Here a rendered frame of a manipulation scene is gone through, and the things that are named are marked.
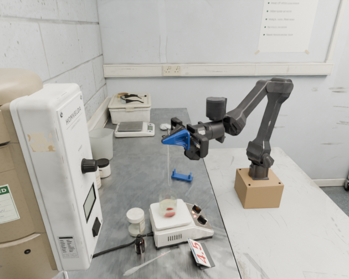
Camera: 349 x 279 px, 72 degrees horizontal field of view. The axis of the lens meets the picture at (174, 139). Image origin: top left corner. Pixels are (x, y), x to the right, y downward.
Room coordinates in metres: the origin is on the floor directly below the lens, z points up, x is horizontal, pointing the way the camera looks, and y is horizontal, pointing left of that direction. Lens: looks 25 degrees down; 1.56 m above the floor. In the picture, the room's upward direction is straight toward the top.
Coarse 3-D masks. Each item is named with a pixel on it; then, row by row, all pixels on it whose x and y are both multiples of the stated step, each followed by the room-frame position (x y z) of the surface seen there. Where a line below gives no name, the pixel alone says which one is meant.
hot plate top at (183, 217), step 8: (152, 208) 0.65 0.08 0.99; (184, 208) 0.65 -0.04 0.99; (152, 216) 0.62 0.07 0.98; (160, 216) 0.61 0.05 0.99; (176, 216) 0.61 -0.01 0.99; (184, 216) 0.61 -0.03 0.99; (160, 224) 0.58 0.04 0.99; (168, 224) 0.58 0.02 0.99; (176, 224) 0.58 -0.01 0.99; (184, 224) 0.58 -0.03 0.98
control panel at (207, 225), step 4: (188, 204) 0.71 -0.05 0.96; (188, 208) 0.68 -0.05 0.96; (200, 212) 0.69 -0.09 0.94; (192, 216) 0.64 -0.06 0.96; (196, 216) 0.65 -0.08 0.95; (204, 216) 0.67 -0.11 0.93; (196, 220) 0.63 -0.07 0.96; (196, 224) 0.60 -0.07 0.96; (200, 224) 0.61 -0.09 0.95; (208, 224) 0.63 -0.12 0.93; (208, 228) 0.61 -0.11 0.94
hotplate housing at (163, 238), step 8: (152, 224) 0.60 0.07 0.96; (192, 224) 0.60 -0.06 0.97; (152, 232) 0.59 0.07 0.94; (160, 232) 0.56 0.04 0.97; (168, 232) 0.57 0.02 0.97; (176, 232) 0.57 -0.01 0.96; (184, 232) 0.58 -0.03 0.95; (192, 232) 0.59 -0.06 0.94; (200, 232) 0.59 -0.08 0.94; (208, 232) 0.60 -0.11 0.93; (160, 240) 0.56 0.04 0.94; (168, 240) 0.56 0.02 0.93; (176, 240) 0.57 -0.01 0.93; (184, 240) 0.58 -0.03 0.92
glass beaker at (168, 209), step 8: (160, 192) 0.64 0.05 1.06; (168, 192) 0.66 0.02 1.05; (176, 192) 0.64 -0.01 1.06; (160, 200) 0.61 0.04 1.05; (168, 200) 0.60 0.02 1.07; (176, 200) 0.62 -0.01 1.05; (160, 208) 0.61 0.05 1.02; (168, 208) 0.60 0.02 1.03; (176, 208) 0.62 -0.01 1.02; (168, 216) 0.60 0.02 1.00
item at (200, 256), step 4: (192, 240) 0.57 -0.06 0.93; (192, 244) 0.55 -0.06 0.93; (196, 244) 0.56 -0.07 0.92; (196, 248) 0.54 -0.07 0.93; (200, 248) 0.55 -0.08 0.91; (196, 252) 0.52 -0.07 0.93; (200, 252) 0.53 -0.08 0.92; (200, 256) 0.51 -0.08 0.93; (204, 256) 0.52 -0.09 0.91; (200, 260) 0.49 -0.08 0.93; (204, 260) 0.51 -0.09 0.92; (208, 264) 0.50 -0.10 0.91
